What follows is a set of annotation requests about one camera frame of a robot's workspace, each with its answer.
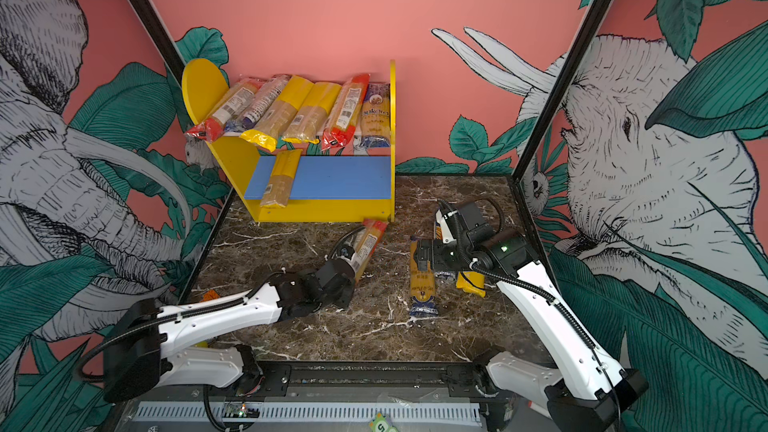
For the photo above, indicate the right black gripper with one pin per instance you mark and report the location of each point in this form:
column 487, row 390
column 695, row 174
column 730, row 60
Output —
column 437, row 262

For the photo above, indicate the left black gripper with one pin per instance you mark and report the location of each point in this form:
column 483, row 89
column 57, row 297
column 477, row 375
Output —
column 348, row 290

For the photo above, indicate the blue Barilla spaghetti box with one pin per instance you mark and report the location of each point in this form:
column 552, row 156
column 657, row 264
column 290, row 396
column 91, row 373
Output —
column 444, row 276

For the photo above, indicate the red-ended labelled spaghetti bag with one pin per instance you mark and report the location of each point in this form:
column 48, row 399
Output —
column 373, row 231

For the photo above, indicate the blue yellow crest spaghetti bag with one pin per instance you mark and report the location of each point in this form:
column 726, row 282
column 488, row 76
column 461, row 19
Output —
column 422, row 287

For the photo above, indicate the yellow-topped spaghetti bag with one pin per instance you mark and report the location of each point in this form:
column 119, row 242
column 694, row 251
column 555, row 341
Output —
column 278, row 190
column 307, row 125
column 279, row 115

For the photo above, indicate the Ankara spaghetti bag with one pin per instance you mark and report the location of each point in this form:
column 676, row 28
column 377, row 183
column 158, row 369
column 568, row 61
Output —
column 374, row 124

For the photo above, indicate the blue yellow-ended spaghetti bag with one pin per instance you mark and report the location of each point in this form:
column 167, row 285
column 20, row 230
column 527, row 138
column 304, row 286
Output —
column 256, row 107

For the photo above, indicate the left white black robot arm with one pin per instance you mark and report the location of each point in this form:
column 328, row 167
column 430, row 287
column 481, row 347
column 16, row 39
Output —
column 153, row 347

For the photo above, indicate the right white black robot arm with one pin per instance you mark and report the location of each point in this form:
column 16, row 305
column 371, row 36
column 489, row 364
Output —
column 586, row 389

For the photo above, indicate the yellow shelf pink blue boards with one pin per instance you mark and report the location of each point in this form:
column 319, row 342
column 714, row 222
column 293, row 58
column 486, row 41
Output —
column 331, row 189

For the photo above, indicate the yellow Pastatime spaghetti bag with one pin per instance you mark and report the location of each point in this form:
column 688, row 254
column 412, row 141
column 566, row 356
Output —
column 471, row 282

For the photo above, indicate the orange toy brick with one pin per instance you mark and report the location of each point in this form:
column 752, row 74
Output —
column 210, row 295

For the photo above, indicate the green white sticker tag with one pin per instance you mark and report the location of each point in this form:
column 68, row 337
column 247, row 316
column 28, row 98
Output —
column 381, row 423

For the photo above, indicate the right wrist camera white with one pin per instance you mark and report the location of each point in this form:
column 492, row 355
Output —
column 445, row 226

